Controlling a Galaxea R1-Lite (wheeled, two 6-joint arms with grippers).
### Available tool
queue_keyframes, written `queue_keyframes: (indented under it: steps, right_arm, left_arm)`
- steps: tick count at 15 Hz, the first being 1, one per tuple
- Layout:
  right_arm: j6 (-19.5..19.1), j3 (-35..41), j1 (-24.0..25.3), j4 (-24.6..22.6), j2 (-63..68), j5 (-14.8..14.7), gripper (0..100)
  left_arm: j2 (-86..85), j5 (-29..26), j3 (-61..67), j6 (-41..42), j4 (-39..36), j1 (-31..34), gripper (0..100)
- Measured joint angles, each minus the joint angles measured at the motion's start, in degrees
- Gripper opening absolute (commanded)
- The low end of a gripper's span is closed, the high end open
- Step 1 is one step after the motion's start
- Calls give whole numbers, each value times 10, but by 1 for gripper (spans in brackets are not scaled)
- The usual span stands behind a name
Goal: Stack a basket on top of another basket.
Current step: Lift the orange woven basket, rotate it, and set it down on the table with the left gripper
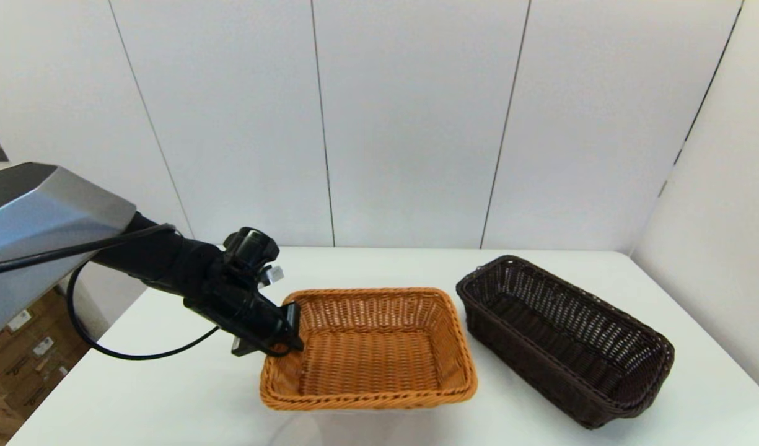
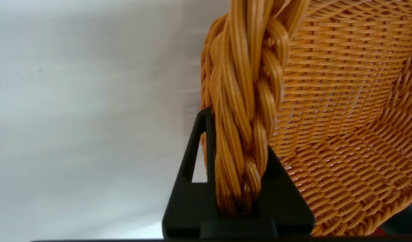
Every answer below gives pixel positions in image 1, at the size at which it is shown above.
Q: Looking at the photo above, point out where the orange wicker basket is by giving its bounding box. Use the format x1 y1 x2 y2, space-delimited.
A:
260 287 479 412

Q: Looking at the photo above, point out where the dark brown wicker basket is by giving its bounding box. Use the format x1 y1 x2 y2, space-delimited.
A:
455 255 675 429

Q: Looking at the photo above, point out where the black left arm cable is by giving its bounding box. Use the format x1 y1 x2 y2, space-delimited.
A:
0 223 222 361

